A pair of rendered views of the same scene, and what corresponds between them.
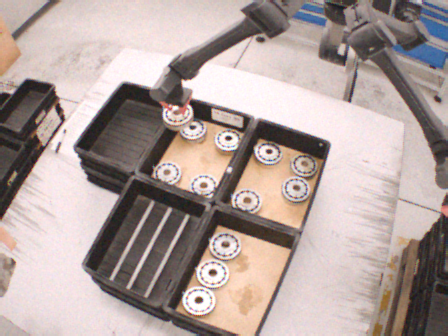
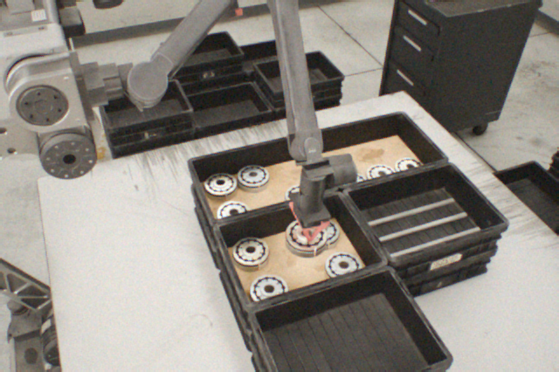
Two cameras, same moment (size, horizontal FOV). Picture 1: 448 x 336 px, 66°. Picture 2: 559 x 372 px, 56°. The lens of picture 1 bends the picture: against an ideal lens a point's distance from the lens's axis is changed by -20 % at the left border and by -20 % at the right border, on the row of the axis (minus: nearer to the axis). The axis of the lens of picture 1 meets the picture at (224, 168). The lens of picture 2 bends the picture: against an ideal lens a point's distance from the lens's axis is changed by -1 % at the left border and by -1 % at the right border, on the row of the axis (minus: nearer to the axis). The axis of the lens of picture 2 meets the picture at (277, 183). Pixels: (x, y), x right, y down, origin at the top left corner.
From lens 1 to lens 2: 1.80 m
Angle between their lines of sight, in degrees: 75
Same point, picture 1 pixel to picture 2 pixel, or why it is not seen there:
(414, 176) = (13, 258)
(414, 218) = not seen: hidden behind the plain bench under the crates
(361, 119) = (68, 216)
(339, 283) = not seen: hidden behind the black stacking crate
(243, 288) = (366, 161)
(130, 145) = (351, 345)
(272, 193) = (270, 195)
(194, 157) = (296, 271)
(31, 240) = not seen: outside the picture
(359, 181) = (169, 181)
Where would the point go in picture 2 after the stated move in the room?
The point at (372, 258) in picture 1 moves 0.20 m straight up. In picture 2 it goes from (242, 139) to (240, 97)
